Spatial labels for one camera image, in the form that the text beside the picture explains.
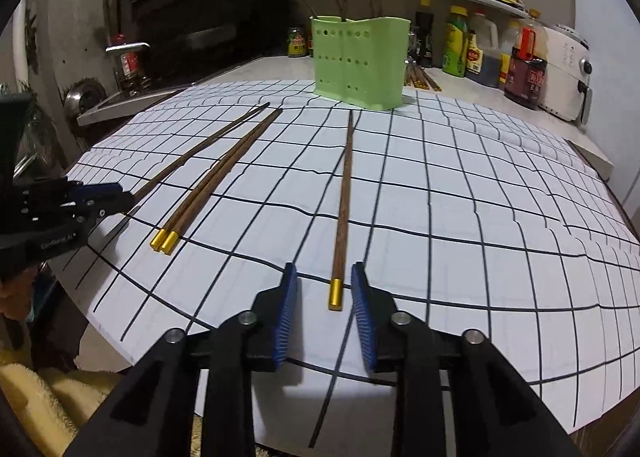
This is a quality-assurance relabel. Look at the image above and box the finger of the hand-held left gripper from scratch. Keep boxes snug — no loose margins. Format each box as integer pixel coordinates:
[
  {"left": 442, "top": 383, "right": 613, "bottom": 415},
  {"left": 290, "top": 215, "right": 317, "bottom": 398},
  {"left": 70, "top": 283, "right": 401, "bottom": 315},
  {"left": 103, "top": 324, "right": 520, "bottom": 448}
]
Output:
[
  {"left": 82, "top": 191, "right": 136, "bottom": 233},
  {"left": 67, "top": 181, "right": 125, "bottom": 200}
]

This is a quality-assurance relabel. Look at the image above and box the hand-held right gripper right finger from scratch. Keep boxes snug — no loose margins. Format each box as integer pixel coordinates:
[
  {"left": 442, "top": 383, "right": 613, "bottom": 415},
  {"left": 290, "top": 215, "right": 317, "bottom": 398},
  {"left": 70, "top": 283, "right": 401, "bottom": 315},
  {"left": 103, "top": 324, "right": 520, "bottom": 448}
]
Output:
[{"left": 350, "top": 261, "right": 583, "bottom": 457}]

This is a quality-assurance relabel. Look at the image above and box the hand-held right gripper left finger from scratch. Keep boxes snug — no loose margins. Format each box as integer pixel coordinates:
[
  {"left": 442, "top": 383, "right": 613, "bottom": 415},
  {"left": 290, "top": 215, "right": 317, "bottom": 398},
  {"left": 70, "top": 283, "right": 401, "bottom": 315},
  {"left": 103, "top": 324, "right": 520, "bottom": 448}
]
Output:
[{"left": 65, "top": 262, "right": 299, "bottom": 457}]

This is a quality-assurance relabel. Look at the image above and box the green plastic utensil holder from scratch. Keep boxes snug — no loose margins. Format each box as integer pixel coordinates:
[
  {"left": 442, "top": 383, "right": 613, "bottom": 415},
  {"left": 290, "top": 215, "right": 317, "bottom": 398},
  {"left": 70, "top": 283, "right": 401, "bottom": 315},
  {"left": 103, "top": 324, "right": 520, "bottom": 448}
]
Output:
[{"left": 310, "top": 14, "right": 405, "bottom": 111}]

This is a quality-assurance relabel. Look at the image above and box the person's left hand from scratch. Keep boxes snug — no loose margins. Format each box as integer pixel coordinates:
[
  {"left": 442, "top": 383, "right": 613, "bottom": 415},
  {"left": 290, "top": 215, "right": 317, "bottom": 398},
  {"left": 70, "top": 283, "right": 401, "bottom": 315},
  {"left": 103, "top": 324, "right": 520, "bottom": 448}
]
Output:
[{"left": 0, "top": 282, "right": 36, "bottom": 323}]

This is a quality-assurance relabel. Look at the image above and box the round steel lid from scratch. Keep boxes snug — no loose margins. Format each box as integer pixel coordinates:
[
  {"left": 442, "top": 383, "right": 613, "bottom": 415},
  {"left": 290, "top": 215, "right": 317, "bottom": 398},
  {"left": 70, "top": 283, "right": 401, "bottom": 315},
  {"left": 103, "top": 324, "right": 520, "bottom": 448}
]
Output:
[{"left": 64, "top": 82, "right": 108, "bottom": 115}]

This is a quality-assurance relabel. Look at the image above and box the black cooktop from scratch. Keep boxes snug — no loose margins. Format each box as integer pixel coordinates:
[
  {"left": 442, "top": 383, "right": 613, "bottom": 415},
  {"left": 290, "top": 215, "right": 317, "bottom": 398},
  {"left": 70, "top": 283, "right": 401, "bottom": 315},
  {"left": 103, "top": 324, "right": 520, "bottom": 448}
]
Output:
[{"left": 77, "top": 82, "right": 201, "bottom": 125}]

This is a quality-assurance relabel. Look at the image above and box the white black checkered cloth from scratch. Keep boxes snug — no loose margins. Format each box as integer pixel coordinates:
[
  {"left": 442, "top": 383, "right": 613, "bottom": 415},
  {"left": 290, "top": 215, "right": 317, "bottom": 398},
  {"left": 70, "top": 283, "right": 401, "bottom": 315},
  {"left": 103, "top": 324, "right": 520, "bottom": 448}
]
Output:
[{"left": 47, "top": 80, "right": 640, "bottom": 438}]

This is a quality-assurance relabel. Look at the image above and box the red labelled bottle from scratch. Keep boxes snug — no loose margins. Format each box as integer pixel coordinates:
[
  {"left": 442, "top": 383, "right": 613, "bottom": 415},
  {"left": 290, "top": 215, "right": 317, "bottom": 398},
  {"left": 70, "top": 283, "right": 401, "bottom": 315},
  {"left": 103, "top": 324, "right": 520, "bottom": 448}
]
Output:
[{"left": 117, "top": 34, "right": 146, "bottom": 88}]

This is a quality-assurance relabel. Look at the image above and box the yellow fleece towel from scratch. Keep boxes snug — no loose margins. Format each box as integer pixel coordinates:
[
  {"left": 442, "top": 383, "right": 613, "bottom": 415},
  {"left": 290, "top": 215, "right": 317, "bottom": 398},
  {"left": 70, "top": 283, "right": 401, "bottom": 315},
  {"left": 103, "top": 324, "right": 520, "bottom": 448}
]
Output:
[{"left": 0, "top": 347, "right": 126, "bottom": 457}]

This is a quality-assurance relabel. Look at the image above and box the black range hood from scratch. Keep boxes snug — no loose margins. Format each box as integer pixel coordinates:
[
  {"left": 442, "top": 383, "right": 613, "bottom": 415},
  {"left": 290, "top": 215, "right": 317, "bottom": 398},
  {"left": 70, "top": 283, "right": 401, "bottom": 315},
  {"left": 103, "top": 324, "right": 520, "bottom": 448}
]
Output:
[{"left": 87, "top": 0, "right": 291, "bottom": 83}]

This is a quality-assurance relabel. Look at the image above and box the green label jar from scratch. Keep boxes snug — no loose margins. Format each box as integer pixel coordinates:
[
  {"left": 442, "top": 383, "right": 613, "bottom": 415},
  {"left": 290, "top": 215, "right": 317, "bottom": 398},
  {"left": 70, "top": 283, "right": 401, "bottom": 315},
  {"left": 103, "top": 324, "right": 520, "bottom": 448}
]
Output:
[{"left": 286, "top": 27, "right": 308, "bottom": 58}]

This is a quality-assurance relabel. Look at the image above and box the bundle of spare chopsticks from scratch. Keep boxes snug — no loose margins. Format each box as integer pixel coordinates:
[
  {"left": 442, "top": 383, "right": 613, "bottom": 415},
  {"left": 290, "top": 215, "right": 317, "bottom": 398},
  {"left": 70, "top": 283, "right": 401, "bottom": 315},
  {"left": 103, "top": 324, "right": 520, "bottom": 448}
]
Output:
[{"left": 404, "top": 62, "right": 443, "bottom": 92}]

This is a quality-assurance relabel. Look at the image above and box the green bottle with yellow cap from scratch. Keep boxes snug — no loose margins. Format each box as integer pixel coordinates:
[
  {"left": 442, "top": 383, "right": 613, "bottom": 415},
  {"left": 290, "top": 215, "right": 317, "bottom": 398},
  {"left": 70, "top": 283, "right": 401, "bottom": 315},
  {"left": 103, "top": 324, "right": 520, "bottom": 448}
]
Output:
[{"left": 442, "top": 4, "right": 471, "bottom": 77}]

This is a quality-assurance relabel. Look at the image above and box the dark soy sauce bottle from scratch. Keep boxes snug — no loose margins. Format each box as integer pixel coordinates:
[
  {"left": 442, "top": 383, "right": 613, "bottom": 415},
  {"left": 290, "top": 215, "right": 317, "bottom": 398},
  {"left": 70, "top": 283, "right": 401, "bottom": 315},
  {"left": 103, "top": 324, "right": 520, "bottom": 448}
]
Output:
[{"left": 415, "top": 0, "right": 436, "bottom": 68}]

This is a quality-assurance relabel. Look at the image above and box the dark vinegar jug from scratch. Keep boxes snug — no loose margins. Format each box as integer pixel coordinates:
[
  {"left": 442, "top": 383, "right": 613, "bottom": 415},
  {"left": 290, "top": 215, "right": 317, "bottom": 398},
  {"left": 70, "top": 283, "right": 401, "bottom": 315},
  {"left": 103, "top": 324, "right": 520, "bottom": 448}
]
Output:
[{"left": 467, "top": 10, "right": 501, "bottom": 85}]

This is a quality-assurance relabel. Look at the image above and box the white air fryer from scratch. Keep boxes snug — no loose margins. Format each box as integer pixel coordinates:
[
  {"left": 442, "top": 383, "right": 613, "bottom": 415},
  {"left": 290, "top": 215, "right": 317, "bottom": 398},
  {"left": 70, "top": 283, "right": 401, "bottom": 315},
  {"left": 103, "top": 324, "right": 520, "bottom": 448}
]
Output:
[{"left": 537, "top": 24, "right": 596, "bottom": 125}]

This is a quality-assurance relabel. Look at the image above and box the metal lever handle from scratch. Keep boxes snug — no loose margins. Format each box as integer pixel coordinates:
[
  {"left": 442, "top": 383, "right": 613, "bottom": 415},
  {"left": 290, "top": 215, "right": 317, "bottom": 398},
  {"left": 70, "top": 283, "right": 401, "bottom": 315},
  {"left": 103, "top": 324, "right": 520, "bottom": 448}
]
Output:
[{"left": 105, "top": 41, "right": 151, "bottom": 55}]

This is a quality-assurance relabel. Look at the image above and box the large dark jug red handle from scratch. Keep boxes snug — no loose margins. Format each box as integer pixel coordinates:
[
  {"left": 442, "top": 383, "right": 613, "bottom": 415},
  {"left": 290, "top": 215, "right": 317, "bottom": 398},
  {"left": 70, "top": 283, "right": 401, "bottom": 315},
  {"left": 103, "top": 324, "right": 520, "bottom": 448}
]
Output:
[{"left": 504, "top": 10, "right": 548, "bottom": 110}]

